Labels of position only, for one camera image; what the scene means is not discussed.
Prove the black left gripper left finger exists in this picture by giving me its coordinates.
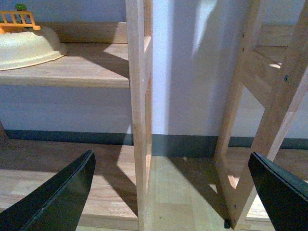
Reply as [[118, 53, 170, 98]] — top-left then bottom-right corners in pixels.
[[0, 150, 96, 231]]

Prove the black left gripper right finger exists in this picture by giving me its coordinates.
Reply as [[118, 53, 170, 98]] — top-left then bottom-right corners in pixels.
[[248, 152, 308, 231]]

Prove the left wooden shelf unit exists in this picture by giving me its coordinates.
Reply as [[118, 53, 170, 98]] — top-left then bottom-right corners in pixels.
[[0, 0, 153, 231]]

